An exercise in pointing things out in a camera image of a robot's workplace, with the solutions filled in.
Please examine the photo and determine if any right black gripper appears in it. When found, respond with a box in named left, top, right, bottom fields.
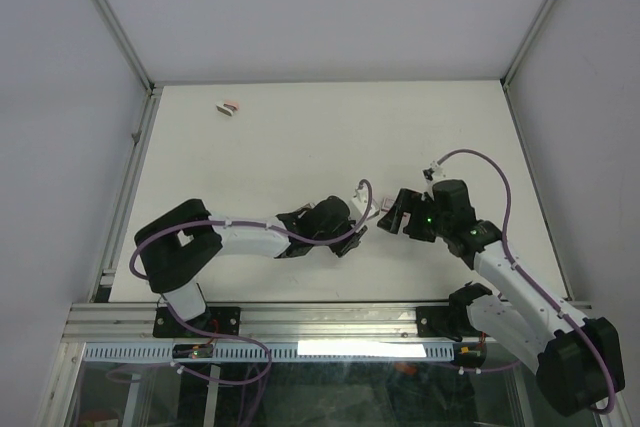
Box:
left=376, top=188, right=450, bottom=242

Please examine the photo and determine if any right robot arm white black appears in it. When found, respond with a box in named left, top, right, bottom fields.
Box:
left=377, top=180, right=626, bottom=416

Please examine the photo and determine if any red white staple box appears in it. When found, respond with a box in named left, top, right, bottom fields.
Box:
left=381, top=197, right=395, bottom=212

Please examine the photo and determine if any pink white mini stapler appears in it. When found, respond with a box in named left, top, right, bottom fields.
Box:
left=215, top=100, right=239, bottom=117

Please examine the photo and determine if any aluminium front rail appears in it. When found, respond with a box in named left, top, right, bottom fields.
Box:
left=61, top=300, right=601, bottom=344

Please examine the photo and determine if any purple cable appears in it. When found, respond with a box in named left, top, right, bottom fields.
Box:
left=128, top=178, right=274, bottom=388
left=439, top=148, right=617, bottom=415

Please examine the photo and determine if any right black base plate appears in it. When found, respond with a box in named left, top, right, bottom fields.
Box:
left=415, top=305, right=490, bottom=342

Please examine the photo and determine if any aluminium frame post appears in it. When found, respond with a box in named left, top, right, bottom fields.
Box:
left=63, top=0, right=156, bottom=93
left=500, top=0, right=558, bottom=91

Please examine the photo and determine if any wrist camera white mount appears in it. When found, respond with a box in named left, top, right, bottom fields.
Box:
left=349, top=186, right=375, bottom=220
left=423, top=162, right=447, bottom=196

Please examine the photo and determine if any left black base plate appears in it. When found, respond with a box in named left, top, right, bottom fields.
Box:
left=152, top=306, right=241, bottom=339

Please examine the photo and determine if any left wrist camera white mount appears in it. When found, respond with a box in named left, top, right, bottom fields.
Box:
left=349, top=186, right=375, bottom=220

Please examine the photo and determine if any left aluminium frame post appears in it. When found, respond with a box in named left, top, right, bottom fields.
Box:
left=63, top=0, right=156, bottom=93

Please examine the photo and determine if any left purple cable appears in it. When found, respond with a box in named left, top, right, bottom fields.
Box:
left=128, top=178, right=274, bottom=388

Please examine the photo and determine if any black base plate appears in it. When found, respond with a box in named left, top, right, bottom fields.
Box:
left=152, top=306, right=241, bottom=339
left=415, top=305, right=490, bottom=342

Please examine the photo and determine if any white slotted cable duct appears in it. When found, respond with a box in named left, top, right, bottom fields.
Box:
left=84, top=340, right=455, bottom=364

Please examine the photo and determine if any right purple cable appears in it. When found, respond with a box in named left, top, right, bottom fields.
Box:
left=439, top=148, right=617, bottom=415

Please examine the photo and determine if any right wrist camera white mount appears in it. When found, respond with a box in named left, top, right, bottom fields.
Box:
left=423, top=162, right=447, bottom=196

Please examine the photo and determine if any right aluminium frame post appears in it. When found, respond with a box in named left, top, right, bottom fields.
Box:
left=500, top=0, right=558, bottom=91

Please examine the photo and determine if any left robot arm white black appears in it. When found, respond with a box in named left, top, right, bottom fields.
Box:
left=132, top=196, right=367, bottom=336

